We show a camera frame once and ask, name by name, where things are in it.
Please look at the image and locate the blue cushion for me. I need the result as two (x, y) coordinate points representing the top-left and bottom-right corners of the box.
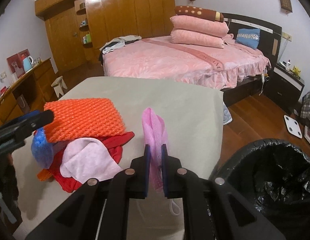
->
(235, 29), (260, 49)

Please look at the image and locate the black white nightstand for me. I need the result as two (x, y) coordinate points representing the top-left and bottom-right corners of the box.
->
(264, 64), (305, 115)

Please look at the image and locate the blue plastic bag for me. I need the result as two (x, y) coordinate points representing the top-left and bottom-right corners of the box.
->
(31, 128), (54, 169)

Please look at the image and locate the black lined trash bin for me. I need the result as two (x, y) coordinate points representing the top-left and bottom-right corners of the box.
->
(210, 139), (310, 239)

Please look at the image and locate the white bottle on nightstand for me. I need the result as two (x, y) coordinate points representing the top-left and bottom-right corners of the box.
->
(286, 60), (291, 71)

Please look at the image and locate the orange foam net sleeve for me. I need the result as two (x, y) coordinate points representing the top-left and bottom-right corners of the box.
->
(44, 98), (126, 143)

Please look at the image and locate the light blue kettle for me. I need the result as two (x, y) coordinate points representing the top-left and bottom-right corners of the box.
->
(23, 56), (34, 72)

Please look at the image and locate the yellow plush toy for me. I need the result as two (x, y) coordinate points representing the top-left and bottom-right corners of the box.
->
(292, 66), (301, 78)

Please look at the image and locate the upper pink pillow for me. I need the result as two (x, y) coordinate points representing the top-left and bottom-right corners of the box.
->
(170, 15), (229, 37)

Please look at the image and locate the wooden sideboard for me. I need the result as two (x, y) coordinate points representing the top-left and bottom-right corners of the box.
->
(0, 59), (57, 126)

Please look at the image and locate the pink pillow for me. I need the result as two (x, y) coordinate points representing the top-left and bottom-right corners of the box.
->
(170, 15), (229, 37)
(170, 29), (224, 49)

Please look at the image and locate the white bathroom scale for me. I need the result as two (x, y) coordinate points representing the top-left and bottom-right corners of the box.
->
(284, 115), (303, 139)

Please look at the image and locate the small white wooden stool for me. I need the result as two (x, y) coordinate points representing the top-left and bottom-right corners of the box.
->
(51, 76), (68, 98)

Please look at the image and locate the red cloth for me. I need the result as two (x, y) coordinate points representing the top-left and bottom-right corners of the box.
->
(48, 132), (134, 193)

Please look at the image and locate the pink mesh cloth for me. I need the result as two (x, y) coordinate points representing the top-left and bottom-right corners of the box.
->
(142, 107), (168, 191)

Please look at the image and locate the red gift box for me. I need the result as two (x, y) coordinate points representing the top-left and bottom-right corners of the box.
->
(6, 49), (30, 78)

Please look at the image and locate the clothes pile on bed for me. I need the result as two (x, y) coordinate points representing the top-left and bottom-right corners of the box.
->
(99, 35), (141, 64)

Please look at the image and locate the pink covered bed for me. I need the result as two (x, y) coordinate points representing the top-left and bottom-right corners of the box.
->
(103, 34), (271, 90)

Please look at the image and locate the brown dotted bolster pillow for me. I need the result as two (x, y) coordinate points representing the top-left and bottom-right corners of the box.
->
(175, 5), (224, 22)

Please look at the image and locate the black headboard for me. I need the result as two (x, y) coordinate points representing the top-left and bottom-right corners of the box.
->
(222, 12), (282, 67)

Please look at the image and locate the wooden wardrobe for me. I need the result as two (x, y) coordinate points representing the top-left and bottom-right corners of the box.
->
(35, 0), (175, 73)

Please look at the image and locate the light pink towel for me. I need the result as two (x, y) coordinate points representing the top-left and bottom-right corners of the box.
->
(60, 138), (122, 184)

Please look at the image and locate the lower pink pillow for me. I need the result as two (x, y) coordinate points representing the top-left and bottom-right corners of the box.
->
(170, 29), (224, 49)

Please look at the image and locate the plaid bag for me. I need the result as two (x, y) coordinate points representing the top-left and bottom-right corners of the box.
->
(300, 91), (310, 122)

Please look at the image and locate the small orange foam net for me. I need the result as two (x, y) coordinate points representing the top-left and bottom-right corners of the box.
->
(37, 169), (52, 181)

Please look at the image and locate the right wall lamp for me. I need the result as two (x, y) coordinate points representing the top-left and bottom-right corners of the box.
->
(280, 0), (293, 12)

